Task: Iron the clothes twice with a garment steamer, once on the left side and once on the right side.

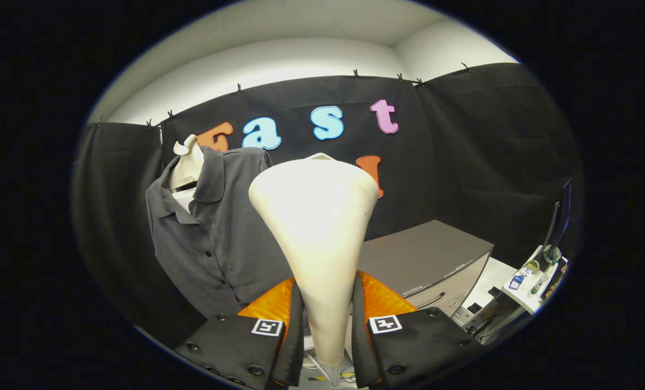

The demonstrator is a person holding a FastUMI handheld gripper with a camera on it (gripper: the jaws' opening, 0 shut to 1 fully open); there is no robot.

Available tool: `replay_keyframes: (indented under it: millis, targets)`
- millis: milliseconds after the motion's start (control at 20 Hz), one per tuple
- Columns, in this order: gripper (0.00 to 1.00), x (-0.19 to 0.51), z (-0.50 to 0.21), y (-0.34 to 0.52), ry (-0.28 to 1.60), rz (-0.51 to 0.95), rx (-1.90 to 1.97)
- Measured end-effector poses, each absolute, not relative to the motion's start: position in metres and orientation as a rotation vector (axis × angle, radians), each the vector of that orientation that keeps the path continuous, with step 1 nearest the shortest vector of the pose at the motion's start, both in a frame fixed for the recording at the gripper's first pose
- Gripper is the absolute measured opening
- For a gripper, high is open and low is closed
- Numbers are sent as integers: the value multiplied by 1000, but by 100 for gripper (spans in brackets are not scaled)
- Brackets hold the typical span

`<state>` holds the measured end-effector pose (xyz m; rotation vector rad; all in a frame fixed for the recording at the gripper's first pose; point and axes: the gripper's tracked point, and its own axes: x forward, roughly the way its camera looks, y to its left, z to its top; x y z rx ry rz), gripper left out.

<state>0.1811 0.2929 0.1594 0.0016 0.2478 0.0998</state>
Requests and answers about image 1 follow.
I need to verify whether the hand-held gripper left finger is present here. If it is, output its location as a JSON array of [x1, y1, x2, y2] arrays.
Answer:
[[173, 276, 305, 389]]

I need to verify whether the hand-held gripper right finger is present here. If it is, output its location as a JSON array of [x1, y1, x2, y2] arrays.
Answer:
[[350, 269, 486, 389]]

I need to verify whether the grey button-up shirt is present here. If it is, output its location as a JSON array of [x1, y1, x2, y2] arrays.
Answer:
[[145, 146, 296, 320]]

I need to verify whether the white garment steamer head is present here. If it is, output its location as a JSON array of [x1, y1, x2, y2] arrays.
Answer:
[[248, 153, 380, 366]]

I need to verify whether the grey cabinet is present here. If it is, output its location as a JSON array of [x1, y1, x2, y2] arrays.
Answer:
[[355, 219, 495, 326]]

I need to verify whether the low white table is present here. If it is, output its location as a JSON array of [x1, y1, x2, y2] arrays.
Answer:
[[463, 257, 518, 312]]

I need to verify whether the white desk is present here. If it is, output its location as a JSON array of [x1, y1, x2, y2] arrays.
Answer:
[[502, 245, 570, 316]]

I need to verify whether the clear plastic water bottle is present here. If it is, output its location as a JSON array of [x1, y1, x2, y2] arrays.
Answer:
[[528, 272, 550, 297]]

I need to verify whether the white mannequin torso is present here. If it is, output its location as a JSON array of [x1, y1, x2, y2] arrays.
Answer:
[[168, 134, 206, 213]]

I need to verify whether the computer monitor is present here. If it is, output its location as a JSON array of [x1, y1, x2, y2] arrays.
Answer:
[[542, 179, 573, 261]]

